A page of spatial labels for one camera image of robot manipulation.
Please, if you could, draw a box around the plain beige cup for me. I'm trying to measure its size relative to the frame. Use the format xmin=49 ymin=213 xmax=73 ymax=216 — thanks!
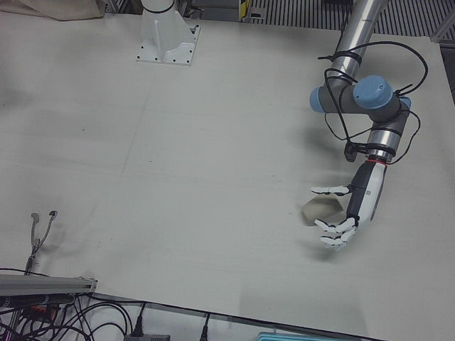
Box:
xmin=301 ymin=197 xmax=345 ymax=227

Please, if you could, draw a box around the black cable tangle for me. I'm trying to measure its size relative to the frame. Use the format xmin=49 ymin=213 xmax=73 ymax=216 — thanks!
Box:
xmin=0 ymin=294 xmax=132 ymax=341

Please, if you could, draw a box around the aluminium profile post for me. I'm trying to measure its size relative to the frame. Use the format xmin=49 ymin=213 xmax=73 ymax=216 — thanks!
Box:
xmin=431 ymin=0 xmax=455 ymax=44

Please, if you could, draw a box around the ribbed metal grating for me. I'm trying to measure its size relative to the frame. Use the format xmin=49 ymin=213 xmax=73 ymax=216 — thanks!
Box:
xmin=245 ymin=0 xmax=455 ymax=38

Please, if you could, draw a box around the light blue plastic tray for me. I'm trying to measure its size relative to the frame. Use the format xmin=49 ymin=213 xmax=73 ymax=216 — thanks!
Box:
xmin=256 ymin=331 xmax=307 ymax=341

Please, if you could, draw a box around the black power plug cable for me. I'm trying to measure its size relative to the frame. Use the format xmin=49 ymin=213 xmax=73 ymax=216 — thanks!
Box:
xmin=133 ymin=301 xmax=147 ymax=337
xmin=198 ymin=312 xmax=213 ymax=341

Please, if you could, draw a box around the grey box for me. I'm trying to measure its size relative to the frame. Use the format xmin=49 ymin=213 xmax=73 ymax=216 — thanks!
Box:
xmin=190 ymin=0 xmax=242 ymax=13

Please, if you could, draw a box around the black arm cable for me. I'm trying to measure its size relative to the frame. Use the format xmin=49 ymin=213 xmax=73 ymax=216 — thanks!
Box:
xmin=318 ymin=41 xmax=429 ymax=164

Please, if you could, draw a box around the beige cloth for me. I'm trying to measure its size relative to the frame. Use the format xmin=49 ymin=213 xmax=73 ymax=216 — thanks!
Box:
xmin=0 ymin=0 xmax=107 ymax=23

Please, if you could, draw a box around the black orange power strip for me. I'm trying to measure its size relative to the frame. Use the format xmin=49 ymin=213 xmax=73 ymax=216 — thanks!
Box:
xmin=0 ymin=293 xmax=75 ymax=323

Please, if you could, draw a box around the aluminium rail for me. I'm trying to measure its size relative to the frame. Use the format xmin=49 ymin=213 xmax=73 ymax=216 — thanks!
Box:
xmin=0 ymin=273 xmax=98 ymax=296

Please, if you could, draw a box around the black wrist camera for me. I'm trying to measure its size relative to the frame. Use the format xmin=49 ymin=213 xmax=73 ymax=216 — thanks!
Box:
xmin=343 ymin=141 xmax=358 ymax=163

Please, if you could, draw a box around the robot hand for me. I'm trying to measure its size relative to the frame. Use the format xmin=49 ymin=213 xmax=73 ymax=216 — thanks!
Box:
xmin=310 ymin=159 xmax=387 ymax=251

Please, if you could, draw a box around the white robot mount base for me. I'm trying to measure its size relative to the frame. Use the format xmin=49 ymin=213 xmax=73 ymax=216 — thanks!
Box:
xmin=136 ymin=0 xmax=202 ymax=68

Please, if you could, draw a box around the grey power adapter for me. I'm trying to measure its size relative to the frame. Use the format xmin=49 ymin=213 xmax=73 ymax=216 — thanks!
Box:
xmin=123 ymin=332 xmax=172 ymax=341

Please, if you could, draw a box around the metal clamp tool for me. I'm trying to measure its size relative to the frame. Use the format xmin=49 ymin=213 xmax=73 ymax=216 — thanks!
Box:
xmin=25 ymin=210 xmax=59 ymax=276

